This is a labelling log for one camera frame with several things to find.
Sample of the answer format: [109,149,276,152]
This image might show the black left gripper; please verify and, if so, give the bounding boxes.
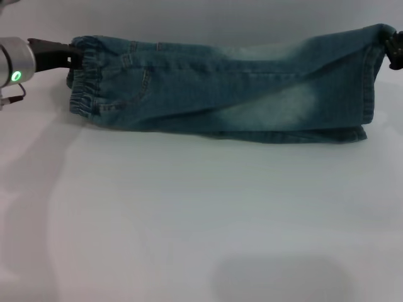
[27,37,85,73]

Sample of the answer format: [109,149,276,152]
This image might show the blue denim shorts with print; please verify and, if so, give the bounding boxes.
[66,22,397,145]

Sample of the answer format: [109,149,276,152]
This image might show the grey left arm cable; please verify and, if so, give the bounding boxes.
[0,82,26,111]

